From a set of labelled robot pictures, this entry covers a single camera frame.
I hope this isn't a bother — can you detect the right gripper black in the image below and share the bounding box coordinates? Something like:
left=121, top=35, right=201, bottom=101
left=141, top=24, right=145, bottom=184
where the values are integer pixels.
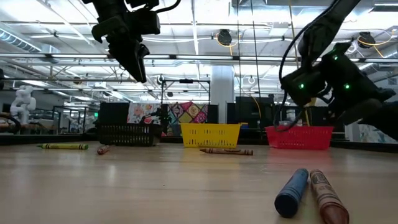
left=320, top=42, right=398, bottom=142

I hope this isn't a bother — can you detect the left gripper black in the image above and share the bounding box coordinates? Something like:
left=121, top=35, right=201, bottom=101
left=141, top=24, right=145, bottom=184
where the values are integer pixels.
left=91, top=14, right=151, bottom=84

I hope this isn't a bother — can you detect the blue crayon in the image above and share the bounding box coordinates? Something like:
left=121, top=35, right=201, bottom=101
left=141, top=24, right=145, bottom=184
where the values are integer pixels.
left=273, top=168, right=310, bottom=218

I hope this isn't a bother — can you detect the long horizontal light bar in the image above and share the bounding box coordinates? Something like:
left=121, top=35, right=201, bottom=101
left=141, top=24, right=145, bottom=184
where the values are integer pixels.
left=0, top=52, right=398, bottom=63

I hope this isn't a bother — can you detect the black partition panel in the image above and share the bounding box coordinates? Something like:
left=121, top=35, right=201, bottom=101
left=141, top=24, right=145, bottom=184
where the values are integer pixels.
left=98, top=101, right=130, bottom=125
left=226, top=96, right=282, bottom=130
left=294, top=105, right=345, bottom=134

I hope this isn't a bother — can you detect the colourful patchwork cloth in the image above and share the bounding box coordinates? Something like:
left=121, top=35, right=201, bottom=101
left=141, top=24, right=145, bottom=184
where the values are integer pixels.
left=126, top=101, right=209, bottom=137

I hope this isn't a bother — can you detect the red slotted plastic basket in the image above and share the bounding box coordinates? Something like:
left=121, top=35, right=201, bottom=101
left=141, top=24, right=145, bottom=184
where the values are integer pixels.
left=264, top=125, right=335, bottom=151

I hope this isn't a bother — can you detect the black slotted plastic basket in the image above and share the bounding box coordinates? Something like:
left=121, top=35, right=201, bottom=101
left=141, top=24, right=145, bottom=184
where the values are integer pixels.
left=95, top=123, right=163, bottom=147

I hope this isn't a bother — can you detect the white plastic container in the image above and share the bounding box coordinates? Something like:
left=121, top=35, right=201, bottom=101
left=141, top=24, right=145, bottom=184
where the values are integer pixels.
left=285, top=108, right=297, bottom=126

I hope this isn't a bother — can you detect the brown crayon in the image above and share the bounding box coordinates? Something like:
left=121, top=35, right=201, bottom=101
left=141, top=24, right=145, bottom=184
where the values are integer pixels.
left=96, top=144, right=111, bottom=156
left=199, top=147, right=254, bottom=156
left=309, top=169, right=350, bottom=224

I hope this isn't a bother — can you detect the white pillar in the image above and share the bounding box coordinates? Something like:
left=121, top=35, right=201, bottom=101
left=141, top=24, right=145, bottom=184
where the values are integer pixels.
left=210, top=65, right=235, bottom=124

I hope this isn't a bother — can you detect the yellow slotted plastic basket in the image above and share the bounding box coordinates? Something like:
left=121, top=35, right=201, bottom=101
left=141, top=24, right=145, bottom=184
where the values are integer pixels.
left=180, top=123, right=242, bottom=149

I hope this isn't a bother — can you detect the green crayon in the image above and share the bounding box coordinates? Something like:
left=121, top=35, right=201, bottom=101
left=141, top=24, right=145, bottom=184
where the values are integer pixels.
left=37, top=142, right=90, bottom=151

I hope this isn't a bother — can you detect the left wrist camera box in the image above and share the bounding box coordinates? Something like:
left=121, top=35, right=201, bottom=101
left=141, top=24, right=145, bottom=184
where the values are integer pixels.
left=126, top=10, right=162, bottom=36

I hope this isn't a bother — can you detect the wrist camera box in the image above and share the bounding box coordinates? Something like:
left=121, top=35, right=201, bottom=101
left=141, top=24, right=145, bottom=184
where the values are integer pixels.
left=126, top=10, right=162, bottom=36
left=280, top=66, right=325, bottom=107

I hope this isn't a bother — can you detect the black stand frame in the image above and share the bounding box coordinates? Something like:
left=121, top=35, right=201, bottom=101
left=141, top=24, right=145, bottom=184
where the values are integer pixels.
left=160, top=78, right=211, bottom=105

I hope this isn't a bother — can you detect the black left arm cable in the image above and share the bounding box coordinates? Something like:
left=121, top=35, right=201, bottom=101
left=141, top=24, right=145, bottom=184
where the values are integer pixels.
left=124, top=0, right=182, bottom=15

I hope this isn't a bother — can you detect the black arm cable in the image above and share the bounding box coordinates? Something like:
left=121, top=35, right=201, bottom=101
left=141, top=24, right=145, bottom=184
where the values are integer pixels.
left=124, top=0, right=182, bottom=15
left=272, top=0, right=340, bottom=133

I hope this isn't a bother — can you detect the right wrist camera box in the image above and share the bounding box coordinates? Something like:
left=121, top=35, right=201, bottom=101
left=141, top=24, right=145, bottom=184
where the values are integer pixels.
left=280, top=66, right=325, bottom=107

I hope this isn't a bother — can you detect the black ceiling cord reel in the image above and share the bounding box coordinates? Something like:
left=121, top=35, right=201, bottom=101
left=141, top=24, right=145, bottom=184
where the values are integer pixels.
left=357, top=31, right=376, bottom=49
left=216, top=29, right=233, bottom=47

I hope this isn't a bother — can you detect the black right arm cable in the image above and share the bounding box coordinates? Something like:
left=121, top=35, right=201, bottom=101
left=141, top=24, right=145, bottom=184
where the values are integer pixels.
left=272, top=0, right=340, bottom=133

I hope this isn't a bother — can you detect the ribbed ceiling duct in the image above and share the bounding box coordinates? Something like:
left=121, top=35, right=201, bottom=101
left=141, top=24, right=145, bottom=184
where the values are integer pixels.
left=0, top=27, right=43, bottom=53

